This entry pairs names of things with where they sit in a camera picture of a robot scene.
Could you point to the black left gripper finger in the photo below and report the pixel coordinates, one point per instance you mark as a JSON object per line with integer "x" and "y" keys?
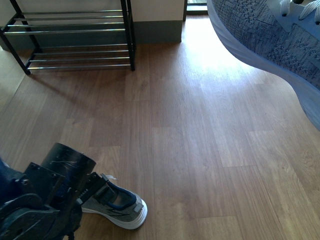
{"x": 84, "y": 196}
{"x": 105, "y": 192}

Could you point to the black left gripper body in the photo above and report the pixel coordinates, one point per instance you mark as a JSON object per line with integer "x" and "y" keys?
{"x": 63, "y": 171}

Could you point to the grey knit sneaker white sole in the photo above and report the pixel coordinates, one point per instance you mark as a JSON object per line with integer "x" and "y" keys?
{"x": 281, "y": 37}
{"x": 125, "y": 209}

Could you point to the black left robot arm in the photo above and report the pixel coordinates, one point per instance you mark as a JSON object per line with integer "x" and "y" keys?
{"x": 23, "y": 216}

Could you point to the black metal shoe rack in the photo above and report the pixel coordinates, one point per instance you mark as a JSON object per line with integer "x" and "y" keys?
{"x": 74, "y": 39}

